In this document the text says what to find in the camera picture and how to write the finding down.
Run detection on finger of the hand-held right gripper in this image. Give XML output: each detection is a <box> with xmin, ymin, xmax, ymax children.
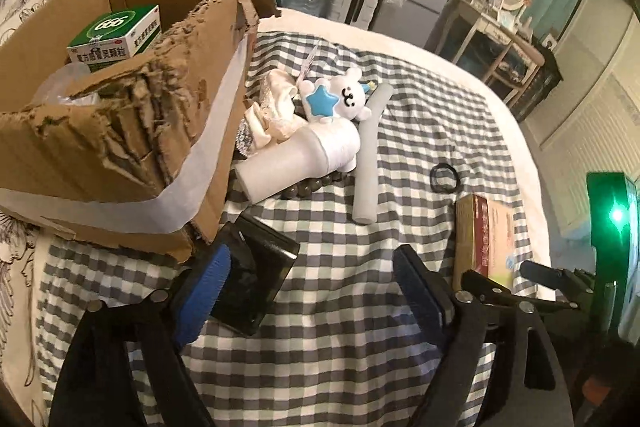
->
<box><xmin>460</xmin><ymin>269</ymin><xmax>591</xmax><ymax>315</ymax></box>
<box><xmin>519</xmin><ymin>259</ymin><xmax>598</xmax><ymax>304</ymax></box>

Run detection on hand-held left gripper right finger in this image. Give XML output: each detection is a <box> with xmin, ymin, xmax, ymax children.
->
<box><xmin>392</xmin><ymin>245</ymin><xmax>573</xmax><ymax>427</ymax></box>

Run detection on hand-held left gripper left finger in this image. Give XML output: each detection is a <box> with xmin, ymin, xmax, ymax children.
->
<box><xmin>47</xmin><ymin>244</ymin><xmax>236</xmax><ymax>427</ymax></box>

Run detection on tan medicine box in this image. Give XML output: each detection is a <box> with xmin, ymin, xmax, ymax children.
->
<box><xmin>452</xmin><ymin>193</ymin><xmax>523</xmax><ymax>293</ymax></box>

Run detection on black wallet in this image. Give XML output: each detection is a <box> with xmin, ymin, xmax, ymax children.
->
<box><xmin>207</xmin><ymin>212</ymin><xmax>301</xmax><ymax>338</ymax></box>

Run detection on white foam tube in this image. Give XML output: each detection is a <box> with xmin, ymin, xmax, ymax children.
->
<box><xmin>351</xmin><ymin>83</ymin><xmax>396</xmax><ymax>225</ymax></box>

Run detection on torn cardboard box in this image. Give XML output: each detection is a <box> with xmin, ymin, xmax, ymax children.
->
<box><xmin>0</xmin><ymin>0</ymin><xmax>278</xmax><ymax>265</ymax></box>

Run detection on white plastic bottle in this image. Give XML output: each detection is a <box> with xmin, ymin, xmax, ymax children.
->
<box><xmin>235</xmin><ymin>118</ymin><xmax>362</xmax><ymax>202</ymax></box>

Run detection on cream lace cloth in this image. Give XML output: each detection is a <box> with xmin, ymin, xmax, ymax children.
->
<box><xmin>239</xmin><ymin>69</ymin><xmax>307</xmax><ymax>156</ymax></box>

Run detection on white plush toy blue star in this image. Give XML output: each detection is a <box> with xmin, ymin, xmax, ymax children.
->
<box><xmin>295</xmin><ymin>39</ymin><xmax>379</xmax><ymax>125</ymax></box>

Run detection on green white medicine box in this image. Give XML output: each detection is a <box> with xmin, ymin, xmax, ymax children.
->
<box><xmin>66</xmin><ymin>4</ymin><xmax>162</xmax><ymax>74</ymax></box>

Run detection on grey white checked cloth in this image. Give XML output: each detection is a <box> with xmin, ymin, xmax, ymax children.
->
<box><xmin>37</xmin><ymin>29</ymin><xmax>538</xmax><ymax>427</ymax></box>

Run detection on cream louvered closet doors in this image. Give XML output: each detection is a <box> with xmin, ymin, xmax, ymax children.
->
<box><xmin>540</xmin><ymin>0</ymin><xmax>640</xmax><ymax>239</ymax></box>

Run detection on dark cabinet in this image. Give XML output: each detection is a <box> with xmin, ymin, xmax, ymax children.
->
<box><xmin>515</xmin><ymin>32</ymin><xmax>564</xmax><ymax>124</ymax></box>

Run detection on cream dressing table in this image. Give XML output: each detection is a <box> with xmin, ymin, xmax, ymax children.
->
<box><xmin>435</xmin><ymin>0</ymin><xmax>547</xmax><ymax>108</ymax></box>

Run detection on clear plastic bag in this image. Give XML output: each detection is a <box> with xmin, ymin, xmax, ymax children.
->
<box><xmin>32</xmin><ymin>62</ymin><xmax>101</xmax><ymax>110</ymax></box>

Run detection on black hair tie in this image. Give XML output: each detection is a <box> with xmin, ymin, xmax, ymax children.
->
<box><xmin>430</xmin><ymin>163</ymin><xmax>461</xmax><ymax>195</ymax></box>

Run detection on dark bead bracelet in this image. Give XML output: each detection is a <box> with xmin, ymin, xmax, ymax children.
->
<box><xmin>280</xmin><ymin>162</ymin><xmax>357</xmax><ymax>200</ymax></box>

